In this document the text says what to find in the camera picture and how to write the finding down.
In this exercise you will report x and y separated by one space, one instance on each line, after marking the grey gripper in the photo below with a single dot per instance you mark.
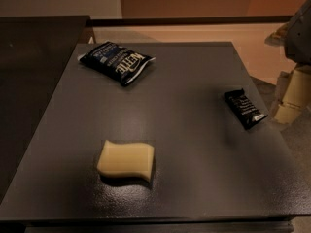
299 38

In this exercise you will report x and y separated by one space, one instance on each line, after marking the yellow sponge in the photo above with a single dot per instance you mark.
132 160

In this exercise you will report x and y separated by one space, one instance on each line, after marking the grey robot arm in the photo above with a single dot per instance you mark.
295 37

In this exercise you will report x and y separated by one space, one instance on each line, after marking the black rxbar chocolate bar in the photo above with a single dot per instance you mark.
247 113

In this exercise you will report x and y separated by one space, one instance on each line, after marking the black Kettle chips bag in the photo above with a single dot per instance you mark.
118 63

